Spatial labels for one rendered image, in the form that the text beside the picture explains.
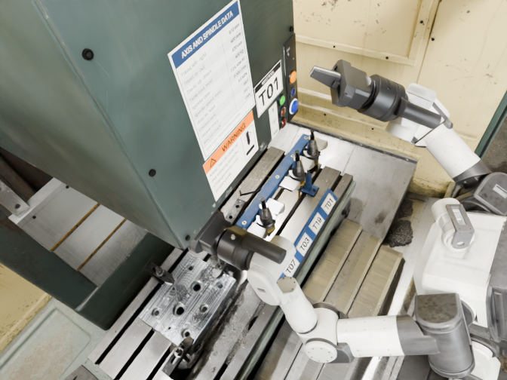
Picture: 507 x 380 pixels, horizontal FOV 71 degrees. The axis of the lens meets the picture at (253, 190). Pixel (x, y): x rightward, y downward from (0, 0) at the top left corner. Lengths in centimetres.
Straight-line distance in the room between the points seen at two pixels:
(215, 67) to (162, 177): 18
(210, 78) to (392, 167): 139
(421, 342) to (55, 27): 87
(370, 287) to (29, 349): 157
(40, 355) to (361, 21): 198
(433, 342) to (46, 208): 112
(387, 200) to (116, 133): 149
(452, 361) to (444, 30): 103
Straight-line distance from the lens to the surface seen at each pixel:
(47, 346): 204
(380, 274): 166
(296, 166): 123
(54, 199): 127
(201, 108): 56
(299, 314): 91
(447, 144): 116
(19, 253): 136
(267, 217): 113
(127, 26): 45
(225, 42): 58
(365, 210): 179
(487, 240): 105
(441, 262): 102
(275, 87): 75
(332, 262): 161
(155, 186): 54
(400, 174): 184
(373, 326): 95
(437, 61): 152
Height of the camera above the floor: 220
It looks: 52 degrees down
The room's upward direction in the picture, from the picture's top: 12 degrees counter-clockwise
